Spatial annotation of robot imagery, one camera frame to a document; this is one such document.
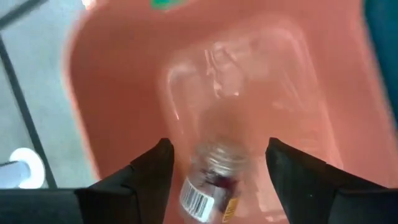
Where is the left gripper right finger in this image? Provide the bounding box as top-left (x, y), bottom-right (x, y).
top-left (265, 137), bottom-right (398, 224)

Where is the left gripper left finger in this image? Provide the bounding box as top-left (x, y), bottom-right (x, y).
top-left (74, 138), bottom-right (175, 224)

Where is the small clear spice bottle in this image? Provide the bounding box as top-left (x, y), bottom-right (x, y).
top-left (178, 138), bottom-right (251, 224)

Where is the salmon plastic bin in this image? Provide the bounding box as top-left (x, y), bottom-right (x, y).
top-left (62, 0), bottom-right (398, 224)

